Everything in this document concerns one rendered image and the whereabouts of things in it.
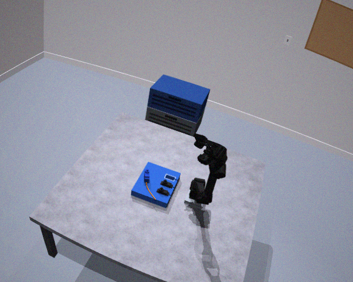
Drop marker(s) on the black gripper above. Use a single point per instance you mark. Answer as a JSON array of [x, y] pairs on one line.
[[214, 149]]

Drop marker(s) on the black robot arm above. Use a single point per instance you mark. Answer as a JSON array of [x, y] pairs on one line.
[[217, 168]]

